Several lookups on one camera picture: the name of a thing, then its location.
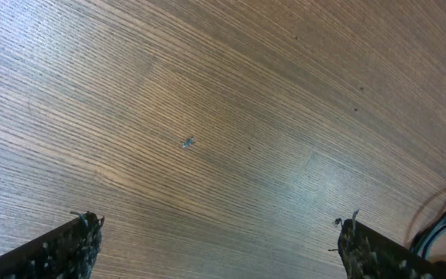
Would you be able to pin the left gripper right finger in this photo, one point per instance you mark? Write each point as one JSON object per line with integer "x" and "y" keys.
{"x": 366, "y": 254}

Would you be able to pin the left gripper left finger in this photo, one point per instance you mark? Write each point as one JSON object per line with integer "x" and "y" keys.
{"x": 67, "y": 252}

